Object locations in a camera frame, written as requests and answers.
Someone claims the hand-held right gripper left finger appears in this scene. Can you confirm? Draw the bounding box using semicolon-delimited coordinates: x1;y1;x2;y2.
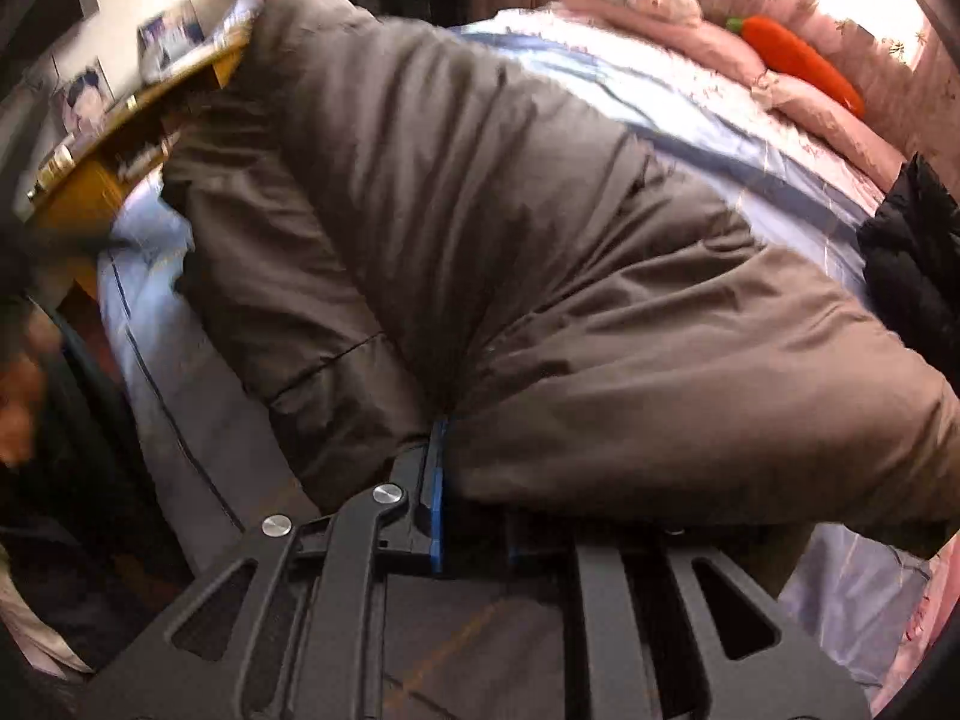
75;416;451;720

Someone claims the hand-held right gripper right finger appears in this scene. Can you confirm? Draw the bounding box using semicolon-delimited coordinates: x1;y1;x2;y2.
506;510;875;720

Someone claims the brown hooded puffer jacket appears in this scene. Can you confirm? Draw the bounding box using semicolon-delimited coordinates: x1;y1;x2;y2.
161;0;960;593

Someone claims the person's left hand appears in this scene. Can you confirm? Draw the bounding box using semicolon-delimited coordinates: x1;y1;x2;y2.
0;356;46;466

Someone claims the yellow wooden desk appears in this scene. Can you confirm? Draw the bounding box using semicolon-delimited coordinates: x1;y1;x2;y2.
30;34;256;301

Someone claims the portrait photo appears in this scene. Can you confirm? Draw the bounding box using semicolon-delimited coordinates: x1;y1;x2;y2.
139;4;205;67
64;64;115;137

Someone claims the person's dark clothing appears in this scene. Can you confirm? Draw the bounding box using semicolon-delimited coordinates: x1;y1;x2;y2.
0;300;196;683

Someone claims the black puffer jacket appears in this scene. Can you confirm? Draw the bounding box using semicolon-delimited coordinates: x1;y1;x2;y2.
857;154;960;391

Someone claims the orange carrot plush pillow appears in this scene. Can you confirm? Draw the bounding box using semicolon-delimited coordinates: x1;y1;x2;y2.
726;15;867;119

